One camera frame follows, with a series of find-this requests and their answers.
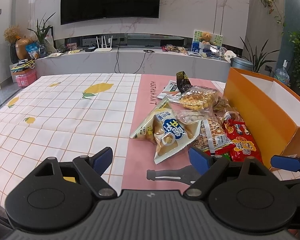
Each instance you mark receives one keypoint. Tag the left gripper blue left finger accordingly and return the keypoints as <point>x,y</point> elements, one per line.
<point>95,165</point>

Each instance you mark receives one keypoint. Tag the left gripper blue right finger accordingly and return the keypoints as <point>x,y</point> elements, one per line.
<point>202,161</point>

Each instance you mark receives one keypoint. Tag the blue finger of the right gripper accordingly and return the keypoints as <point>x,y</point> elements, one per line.
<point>286,163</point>

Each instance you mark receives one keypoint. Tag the striped breadstick snack bag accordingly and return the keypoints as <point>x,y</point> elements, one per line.
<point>212,137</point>

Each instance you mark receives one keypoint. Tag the beige blue-label snack bag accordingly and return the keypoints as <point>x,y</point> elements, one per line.
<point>163,128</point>

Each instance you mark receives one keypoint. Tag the red snack bag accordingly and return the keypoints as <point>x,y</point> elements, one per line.
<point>242,144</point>

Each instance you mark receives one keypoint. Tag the clear bag yellow waffles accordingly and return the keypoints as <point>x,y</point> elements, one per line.
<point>197,98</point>

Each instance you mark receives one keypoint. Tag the clear bag white balls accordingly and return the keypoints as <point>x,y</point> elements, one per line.
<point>188,113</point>

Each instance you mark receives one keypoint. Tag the orange cardboard box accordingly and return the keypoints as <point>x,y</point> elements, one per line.
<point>270,109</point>

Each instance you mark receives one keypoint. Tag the clear bag brown cookies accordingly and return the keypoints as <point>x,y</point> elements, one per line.
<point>222,105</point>

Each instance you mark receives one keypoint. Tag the white carrot-stick snack packet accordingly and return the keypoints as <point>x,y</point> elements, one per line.
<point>170,91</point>

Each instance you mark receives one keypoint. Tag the dark green snack packet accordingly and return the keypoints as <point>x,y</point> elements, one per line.
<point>183,82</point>

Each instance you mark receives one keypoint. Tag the blue water jug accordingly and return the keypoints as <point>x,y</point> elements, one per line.
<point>281,74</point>

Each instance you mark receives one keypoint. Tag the grey marble tv console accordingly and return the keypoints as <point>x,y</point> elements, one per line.
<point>134,60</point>

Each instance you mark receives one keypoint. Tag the grey pedal trash bin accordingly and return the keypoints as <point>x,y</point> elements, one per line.
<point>241,63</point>

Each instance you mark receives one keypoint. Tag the long-leaf potted plant right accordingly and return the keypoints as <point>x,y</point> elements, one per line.
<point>257,57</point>

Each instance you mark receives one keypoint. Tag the white wifi router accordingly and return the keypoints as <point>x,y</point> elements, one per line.
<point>102,45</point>

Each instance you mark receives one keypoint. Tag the pink storage box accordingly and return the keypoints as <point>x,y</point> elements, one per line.
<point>26,77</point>

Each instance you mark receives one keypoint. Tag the snack pile on console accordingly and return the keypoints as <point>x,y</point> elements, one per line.
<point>175,49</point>

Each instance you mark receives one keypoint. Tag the green calendar card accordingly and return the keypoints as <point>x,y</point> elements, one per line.
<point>216,41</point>

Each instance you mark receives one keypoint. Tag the brown teddy bear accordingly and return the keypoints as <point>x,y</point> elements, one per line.
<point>205,37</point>

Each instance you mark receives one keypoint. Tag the trailing green ivy plant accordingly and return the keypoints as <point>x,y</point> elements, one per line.
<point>294,37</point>

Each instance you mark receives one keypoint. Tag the golden gourd vase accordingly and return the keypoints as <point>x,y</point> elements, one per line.
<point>20,47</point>

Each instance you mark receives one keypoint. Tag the potted plant left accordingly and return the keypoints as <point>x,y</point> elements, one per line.
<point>41,31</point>

